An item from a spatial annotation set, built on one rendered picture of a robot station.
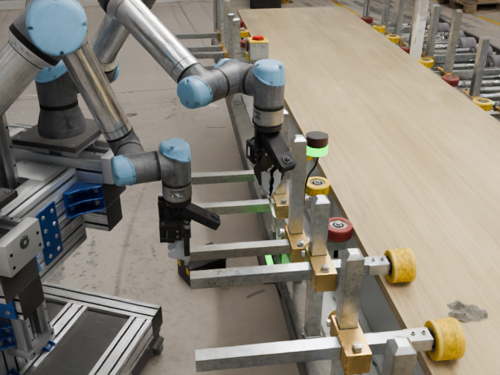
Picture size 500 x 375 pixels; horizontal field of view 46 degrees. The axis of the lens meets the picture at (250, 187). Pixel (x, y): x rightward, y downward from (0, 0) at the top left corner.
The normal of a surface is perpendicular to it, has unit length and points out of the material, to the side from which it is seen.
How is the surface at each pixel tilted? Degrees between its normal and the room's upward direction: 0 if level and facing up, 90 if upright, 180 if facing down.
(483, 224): 0
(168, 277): 0
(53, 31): 85
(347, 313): 90
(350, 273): 90
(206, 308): 0
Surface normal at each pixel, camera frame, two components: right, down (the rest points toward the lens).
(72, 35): 0.40, 0.32
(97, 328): 0.00, -0.88
